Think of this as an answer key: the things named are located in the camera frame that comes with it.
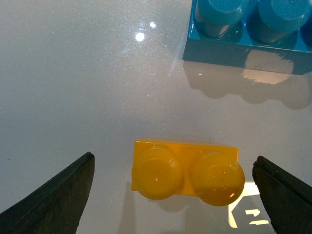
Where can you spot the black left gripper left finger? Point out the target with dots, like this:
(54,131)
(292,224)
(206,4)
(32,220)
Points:
(55,207)

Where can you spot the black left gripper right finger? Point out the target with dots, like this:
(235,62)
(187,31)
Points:
(286,199)

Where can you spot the yellow two-stud block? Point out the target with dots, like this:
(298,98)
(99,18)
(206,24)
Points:
(164,167)

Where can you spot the blue three-stud block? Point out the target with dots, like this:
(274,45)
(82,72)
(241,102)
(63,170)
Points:
(263,35)

